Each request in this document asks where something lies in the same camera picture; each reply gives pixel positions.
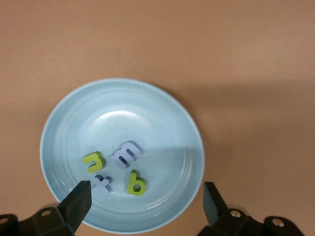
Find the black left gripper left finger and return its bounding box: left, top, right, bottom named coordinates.
left=0, top=180, right=92, bottom=236

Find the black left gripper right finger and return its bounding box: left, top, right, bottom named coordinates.
left=198, top=181, right=306, bottom=236

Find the blue foam letter x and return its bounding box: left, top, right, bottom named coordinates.
left=90, top=175, right=113, bottom=195

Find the yellow-green foam letter n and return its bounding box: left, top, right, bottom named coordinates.
left=82, top=151, right=103, bottom=173

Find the green foam letter q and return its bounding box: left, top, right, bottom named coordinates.
left=126, top=170, right=148, bottom=197

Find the lavender foam letter m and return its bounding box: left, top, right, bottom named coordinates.
left=110, top=140, right=144, bottom=169

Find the blue plate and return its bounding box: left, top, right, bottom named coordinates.
left=39, top=78, right=205, bottom=234

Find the brown table mat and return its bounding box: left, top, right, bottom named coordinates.
left=0, top=0, right=315, bottom=236

